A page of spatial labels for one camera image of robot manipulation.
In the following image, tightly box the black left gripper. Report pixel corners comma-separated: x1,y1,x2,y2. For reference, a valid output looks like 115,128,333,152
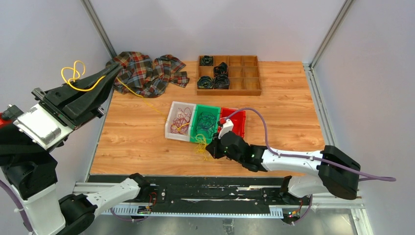
28,57,123,151

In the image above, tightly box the yellow cable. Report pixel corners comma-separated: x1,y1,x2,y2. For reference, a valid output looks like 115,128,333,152
61,60,211,161

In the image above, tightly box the red cable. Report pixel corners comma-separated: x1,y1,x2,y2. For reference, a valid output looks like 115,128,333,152
170,107,193,135

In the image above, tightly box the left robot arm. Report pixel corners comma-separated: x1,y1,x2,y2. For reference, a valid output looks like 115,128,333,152
0,63,150,235

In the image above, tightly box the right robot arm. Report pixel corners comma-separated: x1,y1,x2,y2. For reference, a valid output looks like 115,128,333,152
206,132,361,204

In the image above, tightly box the green plastic bin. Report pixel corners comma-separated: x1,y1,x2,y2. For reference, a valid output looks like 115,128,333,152
190,104,221,144

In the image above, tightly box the red plastic bin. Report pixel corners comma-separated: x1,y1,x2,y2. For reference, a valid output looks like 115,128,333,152
219,107,246,138

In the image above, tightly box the white plastic bin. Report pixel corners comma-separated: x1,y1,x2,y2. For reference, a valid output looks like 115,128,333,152
164,101,196,142

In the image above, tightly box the rolled dark tie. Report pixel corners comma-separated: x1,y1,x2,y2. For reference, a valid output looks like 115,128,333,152
213,62,229,77
199,55,214,66
213,74,230,90
197,75,214,90

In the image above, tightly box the plaid cloth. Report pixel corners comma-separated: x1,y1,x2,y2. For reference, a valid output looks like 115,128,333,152
105,51,190,98

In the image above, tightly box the wooden compartment tray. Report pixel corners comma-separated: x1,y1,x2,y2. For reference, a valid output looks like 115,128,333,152
196,55,262,96

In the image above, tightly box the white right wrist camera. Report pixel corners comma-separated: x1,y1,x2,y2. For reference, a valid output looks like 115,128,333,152
218,118,234,139

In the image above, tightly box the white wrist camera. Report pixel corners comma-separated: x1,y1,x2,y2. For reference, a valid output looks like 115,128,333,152
218,118,234,139
13,104,73,150

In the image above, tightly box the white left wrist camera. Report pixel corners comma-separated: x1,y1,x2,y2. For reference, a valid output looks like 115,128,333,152
13,104,73,150

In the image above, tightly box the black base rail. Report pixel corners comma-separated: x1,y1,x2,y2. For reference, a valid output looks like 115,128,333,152
87,175,312,224

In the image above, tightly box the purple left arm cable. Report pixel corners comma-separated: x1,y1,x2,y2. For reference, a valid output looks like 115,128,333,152
0,180,35,234

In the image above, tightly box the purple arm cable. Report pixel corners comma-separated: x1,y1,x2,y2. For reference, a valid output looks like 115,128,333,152
220,107,397,182
0,180,35,234

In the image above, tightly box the aluminium frame profile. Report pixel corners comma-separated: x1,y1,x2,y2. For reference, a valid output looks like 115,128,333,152
85,185,373,235

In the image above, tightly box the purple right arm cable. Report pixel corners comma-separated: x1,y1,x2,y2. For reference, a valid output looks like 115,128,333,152
220,107,397,182

